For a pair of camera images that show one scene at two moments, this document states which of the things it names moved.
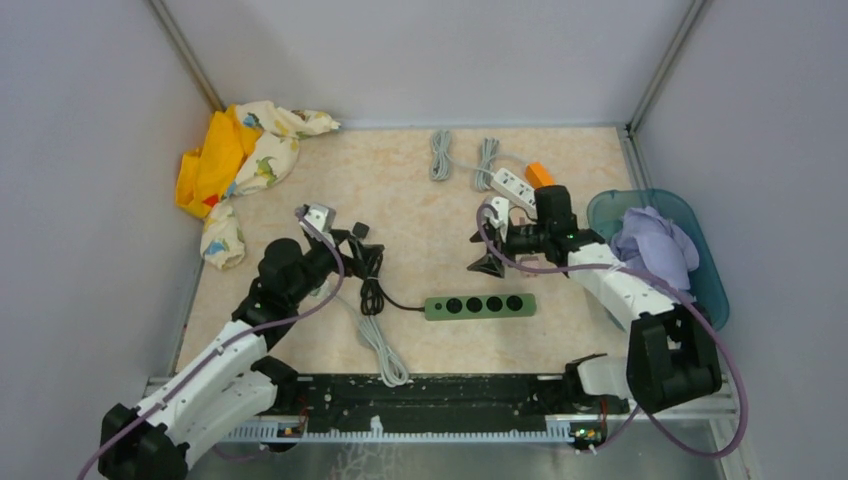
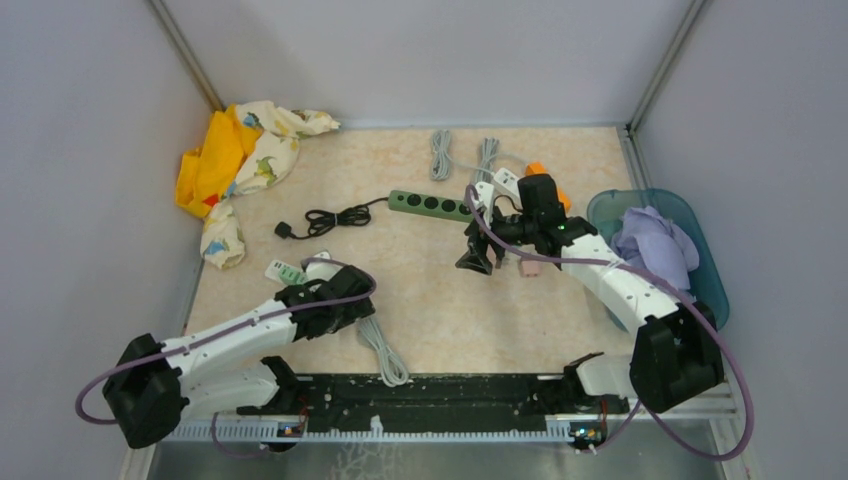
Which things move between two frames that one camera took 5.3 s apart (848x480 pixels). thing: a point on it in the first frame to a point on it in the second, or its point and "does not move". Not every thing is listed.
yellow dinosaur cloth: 247,147 does not move
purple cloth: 648,242 does not move
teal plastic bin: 606,209 does not move
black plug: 360,229 to 283,230
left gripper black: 355,265 to 362,308
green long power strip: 480,307 to 429,205
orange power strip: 537,176 does not move
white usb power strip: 516,191 does not move
